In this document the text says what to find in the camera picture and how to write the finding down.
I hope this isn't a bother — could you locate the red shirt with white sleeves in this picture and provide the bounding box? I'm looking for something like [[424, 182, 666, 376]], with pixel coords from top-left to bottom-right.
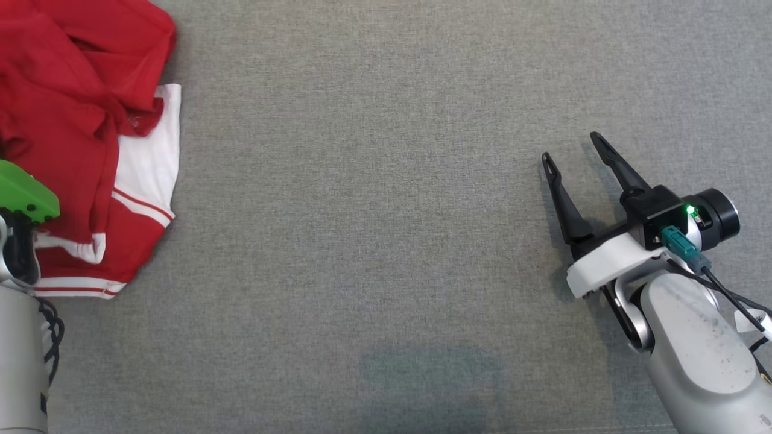
[[0, 83, 182, 300]]

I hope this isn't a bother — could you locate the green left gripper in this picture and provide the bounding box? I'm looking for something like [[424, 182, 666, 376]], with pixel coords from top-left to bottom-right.
[[0, 159, 61, 288]]

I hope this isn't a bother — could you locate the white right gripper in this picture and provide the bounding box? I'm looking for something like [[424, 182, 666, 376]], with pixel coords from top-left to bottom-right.
[[542, 131, 740, 300]]

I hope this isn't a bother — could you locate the white cable label tag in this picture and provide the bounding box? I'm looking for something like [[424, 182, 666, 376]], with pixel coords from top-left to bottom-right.
[[735, 307, 772, 338]]

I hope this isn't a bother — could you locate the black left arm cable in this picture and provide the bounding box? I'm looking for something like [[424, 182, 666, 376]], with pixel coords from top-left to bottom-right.
[[37, 297, 65, 417]]

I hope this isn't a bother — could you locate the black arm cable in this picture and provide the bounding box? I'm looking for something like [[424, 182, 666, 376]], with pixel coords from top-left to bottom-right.
[[37, 297, 65, 417], [666, 256, 772, 386]]

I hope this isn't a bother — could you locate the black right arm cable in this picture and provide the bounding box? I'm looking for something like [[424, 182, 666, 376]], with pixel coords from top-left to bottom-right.
[[666, 256, 772, 386]]

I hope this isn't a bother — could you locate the teal right camera connector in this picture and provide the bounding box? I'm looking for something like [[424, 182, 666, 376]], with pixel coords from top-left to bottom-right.
[[660, 225, 713, 273]]

